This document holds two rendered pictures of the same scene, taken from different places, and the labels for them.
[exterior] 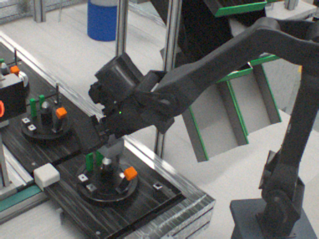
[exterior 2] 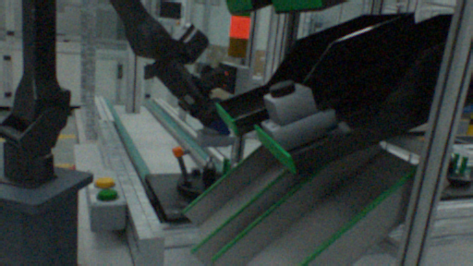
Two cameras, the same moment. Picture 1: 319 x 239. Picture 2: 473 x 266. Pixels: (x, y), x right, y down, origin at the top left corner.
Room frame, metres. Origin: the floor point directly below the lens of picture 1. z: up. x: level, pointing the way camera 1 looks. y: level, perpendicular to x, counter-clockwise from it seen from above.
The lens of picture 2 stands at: (1.05, -0.69, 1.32)
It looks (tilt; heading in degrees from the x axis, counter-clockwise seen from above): 15 degrees down; 112
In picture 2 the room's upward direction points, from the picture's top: 6 degrees clockwise
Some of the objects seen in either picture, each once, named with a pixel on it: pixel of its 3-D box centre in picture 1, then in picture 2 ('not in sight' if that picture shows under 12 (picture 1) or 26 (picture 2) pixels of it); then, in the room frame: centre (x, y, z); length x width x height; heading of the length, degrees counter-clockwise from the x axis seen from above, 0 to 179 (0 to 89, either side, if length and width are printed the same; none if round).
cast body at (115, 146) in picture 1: (103, 131); (218, 129); (0.69, 0.10, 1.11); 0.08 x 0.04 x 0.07; 46
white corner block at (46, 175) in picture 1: (47, 177); not in sight; (0.68, 0.23, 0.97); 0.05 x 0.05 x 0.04; 46
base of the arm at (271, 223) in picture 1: (279, 213); (29, 162); (0.53, -0.24, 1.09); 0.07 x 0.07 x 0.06; 10
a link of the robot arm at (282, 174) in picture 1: (298, 121); (42, 28); (0.54, -0.22, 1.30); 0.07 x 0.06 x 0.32; 163
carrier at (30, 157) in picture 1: (46, 114); not in sight; (0.86, 0.28, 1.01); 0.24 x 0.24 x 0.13; 46
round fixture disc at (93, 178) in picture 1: (106, 181); (208, 186); (0.69, 0.09, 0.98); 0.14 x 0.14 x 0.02
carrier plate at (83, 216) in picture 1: (106, 187); (207, 194); (0.69, 0.09, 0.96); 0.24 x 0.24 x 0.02; 46
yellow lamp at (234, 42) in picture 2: not in sight; (237, 47); (0.63, 0.31, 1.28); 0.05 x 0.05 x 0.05
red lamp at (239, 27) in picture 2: not in sight; (239, 27); (0.63, 0.31, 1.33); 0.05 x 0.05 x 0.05
